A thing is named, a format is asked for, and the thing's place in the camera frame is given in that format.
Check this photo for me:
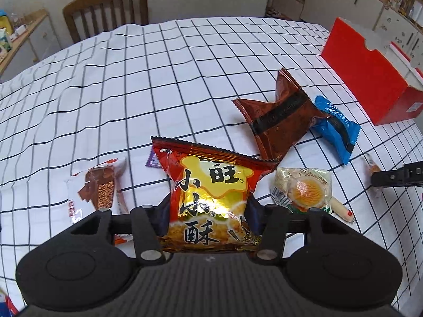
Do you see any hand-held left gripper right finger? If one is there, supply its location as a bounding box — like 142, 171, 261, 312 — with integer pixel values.
248, 196, 335, 260

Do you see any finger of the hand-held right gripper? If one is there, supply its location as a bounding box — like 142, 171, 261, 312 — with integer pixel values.
370, 161, 423, 189

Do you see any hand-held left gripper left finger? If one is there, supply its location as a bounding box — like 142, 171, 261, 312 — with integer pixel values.
71, 195, 172, 267

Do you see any small clear candy wrapper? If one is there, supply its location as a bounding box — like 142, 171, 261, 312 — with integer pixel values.
364, 153, 384, 199

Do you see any red yellow snack packet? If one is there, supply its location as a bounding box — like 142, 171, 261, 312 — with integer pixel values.
151, 136, 281, 254

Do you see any sausage stick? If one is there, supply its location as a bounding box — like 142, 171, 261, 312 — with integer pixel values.
325, 197, 355, 224

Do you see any white brown snack packet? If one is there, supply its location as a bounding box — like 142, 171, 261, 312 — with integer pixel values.
64, 158, 133, 247

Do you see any blue snack packet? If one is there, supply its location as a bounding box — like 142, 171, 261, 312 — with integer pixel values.
309, 95, 361, 166

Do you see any brown foil snack packet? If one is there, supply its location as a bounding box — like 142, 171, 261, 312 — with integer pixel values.
232, 68, 331, 162

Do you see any red cardboard box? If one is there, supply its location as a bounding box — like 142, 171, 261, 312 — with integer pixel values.
321, 17, 423, 126

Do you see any clear egg snack packet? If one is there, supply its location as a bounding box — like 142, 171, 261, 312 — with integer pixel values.
270, 167, 333, 215

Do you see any small purple snack packet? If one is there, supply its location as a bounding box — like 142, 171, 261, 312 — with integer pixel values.
145, 147, 162, 170

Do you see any white checked tablecloth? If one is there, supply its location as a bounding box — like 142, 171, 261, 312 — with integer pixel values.
0, 16, 423, 308

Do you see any white drawer cabinet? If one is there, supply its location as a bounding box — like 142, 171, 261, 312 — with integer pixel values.
375, 5, 423, 60

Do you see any wooden top sideboard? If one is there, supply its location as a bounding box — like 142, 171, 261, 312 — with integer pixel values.
0, 8, 62, 83

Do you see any wooden chair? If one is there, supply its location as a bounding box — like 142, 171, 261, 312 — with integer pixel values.
63, 0, 148, 44

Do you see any pile of colourful packages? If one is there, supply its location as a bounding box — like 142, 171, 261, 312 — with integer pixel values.
0, 8, 29, 60

